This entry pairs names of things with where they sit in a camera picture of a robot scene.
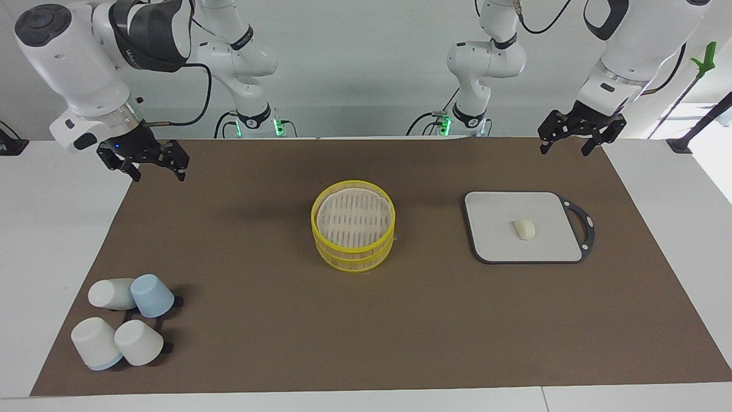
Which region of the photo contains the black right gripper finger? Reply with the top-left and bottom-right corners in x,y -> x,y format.
102,154 -> 141,183
160,140 -> 190,183

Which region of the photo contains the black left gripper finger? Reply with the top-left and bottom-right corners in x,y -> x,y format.
538,111 -> 567,156
580,126 -> 616,157

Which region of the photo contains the yellow steamer tier with liner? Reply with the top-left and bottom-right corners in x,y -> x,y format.
311,180 -> 396,256

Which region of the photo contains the white perforated steamer liner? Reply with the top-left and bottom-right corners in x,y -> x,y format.
317,189 -> 393,248

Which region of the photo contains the yellow bamboo steamer basket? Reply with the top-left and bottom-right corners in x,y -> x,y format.
315,232 -> 396,274

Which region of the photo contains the black tripod stand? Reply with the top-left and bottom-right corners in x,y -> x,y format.
666,90 -> 732,155

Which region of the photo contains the black stand foot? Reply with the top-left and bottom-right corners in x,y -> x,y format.
0,120 -> 30,157

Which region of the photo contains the white cutting board grey rim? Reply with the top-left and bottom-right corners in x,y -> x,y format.
464,191 -> 596,265

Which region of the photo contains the white cup blue rim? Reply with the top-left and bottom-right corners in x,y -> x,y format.
87,278 -> 138,311
70,316 -> 124,371

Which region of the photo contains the light blue cup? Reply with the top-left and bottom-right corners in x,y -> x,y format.
130,274 -> 176,319

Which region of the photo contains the green tipped thin pole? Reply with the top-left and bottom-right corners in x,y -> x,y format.
647,41 -> 717,140

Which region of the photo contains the cream white cup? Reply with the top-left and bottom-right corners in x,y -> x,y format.
114,319 -> 165,367

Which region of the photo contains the brown table mat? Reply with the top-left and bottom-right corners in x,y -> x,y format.
30,137 -> 732,397

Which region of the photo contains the black cup rack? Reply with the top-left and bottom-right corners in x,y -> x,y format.
122,295 -> 185,354

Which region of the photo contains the black base cable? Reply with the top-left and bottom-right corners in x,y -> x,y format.
405,108 -> 453,137
214,110 -> 298,139

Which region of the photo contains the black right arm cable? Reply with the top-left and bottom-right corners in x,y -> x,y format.
140,14 -> 213,128

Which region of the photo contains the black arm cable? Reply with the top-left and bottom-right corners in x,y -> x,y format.
140,14 -> 213,128
515,0 -> 687,96

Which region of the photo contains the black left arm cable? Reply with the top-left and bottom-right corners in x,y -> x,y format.
515,0 -> 687,96

